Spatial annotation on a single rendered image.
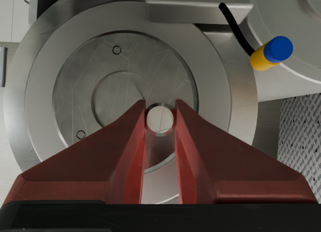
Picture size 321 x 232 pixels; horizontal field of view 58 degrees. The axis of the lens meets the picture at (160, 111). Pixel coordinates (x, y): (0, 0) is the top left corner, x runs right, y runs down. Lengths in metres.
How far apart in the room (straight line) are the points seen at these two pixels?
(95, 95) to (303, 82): 0.12
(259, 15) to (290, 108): 0.24
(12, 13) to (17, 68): 3.19
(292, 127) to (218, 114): 0.24
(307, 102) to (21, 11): 3.15
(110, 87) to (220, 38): 0.07
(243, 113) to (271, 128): 0.35
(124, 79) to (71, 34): 0.04
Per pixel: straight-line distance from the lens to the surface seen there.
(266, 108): 0.52
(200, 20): 0.16
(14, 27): 3.33
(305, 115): 0.36
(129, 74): 0.15
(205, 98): 0.16
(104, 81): 0.15
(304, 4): 0.20
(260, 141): 0.52
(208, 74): 0.16
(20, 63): 0.19
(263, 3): 0.19
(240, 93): 0.17
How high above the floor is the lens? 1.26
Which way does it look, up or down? 1 degrees down
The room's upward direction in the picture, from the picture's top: 177 degrees counter-clockwise
